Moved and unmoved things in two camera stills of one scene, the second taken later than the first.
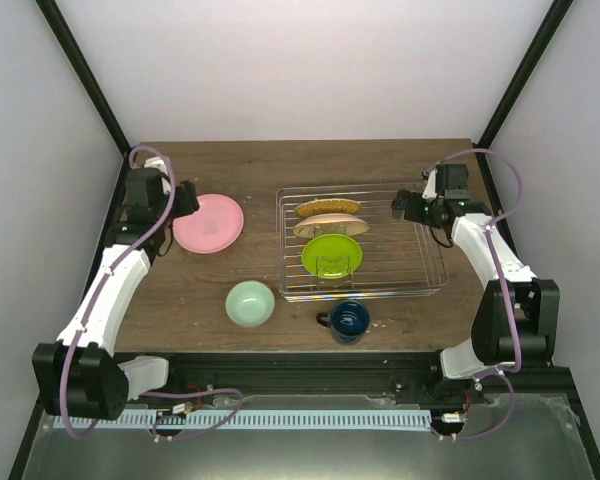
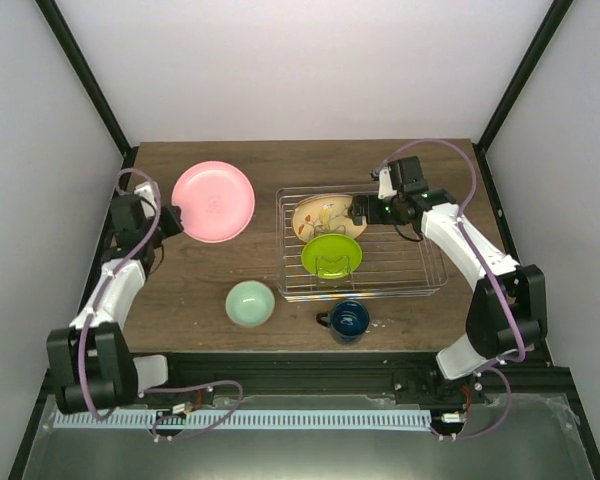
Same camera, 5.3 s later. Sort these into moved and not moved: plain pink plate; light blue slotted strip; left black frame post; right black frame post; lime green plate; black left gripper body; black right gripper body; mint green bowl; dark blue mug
Moved: plain pink plate; black left gripper body; black right gripper body
Not moved: mint green bowl; left black frame post; lime green plate; right black frame post; light blue slotted strip; dark blue mug
